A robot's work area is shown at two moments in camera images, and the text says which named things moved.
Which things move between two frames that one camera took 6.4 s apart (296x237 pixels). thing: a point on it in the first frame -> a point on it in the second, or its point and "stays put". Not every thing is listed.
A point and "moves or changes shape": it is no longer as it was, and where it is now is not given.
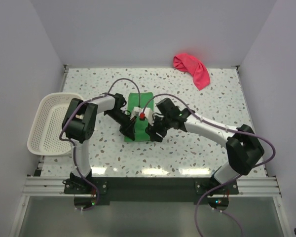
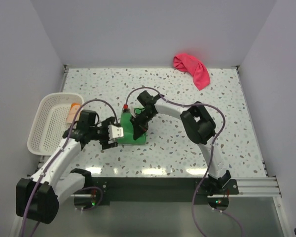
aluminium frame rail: x=54 y=186 stays put
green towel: x=143 y=100 moves or changes shape
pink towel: x=186 y=62 stays put
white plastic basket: x=44 y=136 stays put
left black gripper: x=128 y=129 -> x=105 y=123
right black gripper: x=154 y=136 -> x=139 y=128
